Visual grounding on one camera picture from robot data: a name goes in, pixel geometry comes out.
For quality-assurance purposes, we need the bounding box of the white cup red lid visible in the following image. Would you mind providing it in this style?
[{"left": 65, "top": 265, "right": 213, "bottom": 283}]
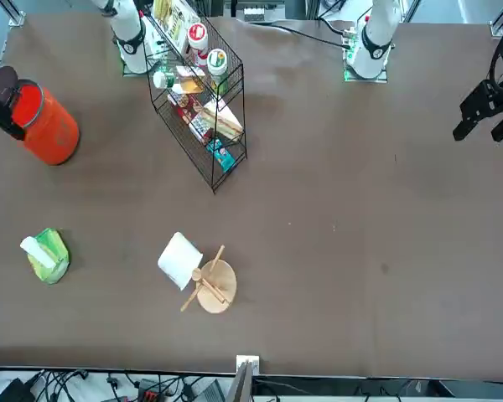
[{"left": 186, "top": 23, "right": 210, "bottom": 67}]

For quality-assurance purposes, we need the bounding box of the red black connector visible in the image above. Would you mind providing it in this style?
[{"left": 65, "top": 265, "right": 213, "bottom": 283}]
[{"left": 137, "top": 378, "right": 163, "bottom": 402}]

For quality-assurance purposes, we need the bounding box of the grey bin lid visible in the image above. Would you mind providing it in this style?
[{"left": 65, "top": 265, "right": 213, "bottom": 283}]
[{"left": 0, "top": 65, "right": 20, "bottom": 102}]

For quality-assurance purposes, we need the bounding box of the red biscuit box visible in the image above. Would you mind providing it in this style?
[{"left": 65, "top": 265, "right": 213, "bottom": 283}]
[{"left": 166, "top": 91, "right": 215, "bottom": 146}]

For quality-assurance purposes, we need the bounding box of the teal packet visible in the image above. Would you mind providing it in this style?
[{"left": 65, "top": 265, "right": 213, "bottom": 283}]
[{"left": 205, "top": 137, "right": 236, "bottom": 173}]

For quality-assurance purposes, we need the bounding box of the wooden mug tree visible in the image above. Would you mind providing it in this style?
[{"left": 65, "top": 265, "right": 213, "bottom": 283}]
[{"left": 179, "top": 245, "right": 238, "bottom": 315}]

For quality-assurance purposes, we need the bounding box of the orange round bin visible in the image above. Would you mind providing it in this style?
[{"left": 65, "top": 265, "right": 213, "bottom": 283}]
[{"left": 11, "top": 79, "right": 81, "bottom": 167}]

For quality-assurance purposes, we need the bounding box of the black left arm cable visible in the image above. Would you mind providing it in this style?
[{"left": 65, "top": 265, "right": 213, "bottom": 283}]
[{"left": 246, "top": 21, "right": 349, "bottom": 49}]

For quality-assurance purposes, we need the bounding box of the green tissue pack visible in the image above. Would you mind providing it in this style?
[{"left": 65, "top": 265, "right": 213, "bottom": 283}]
[{"left": 26, "top": 227, "right": 72, "bottom": 286}]

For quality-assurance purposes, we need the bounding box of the white mug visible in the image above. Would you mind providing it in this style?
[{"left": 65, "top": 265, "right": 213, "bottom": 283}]
[{"left": 157, "top": 231, "right": 205, "bottom": 292}]

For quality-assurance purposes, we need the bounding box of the black wire shelf rack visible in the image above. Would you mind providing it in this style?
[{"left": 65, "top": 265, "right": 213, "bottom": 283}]
[{"left": 141, "top": 0, "right": 250, "bottom": 195}]

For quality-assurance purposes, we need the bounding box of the long white printed box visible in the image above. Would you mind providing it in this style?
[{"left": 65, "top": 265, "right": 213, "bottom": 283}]
[{"left": 150, "top": 0, "right": 202, "bottom": 54}]

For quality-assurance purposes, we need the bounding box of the small white bottle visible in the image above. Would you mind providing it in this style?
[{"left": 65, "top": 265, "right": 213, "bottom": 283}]
[{"left": 152, "top": 70, "right": 190, "bottom": 94}]

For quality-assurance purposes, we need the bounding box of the white cup green lid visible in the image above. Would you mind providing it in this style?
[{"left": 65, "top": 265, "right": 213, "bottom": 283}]
[{"left": 205, "top": 48, "right": 230, "bottom": 85}]

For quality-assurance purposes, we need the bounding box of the aluminium profile rail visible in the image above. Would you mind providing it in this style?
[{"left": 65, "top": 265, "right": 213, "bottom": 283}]
[{"left": 226, "top": 354, "right": 262, "bottom": 402}]

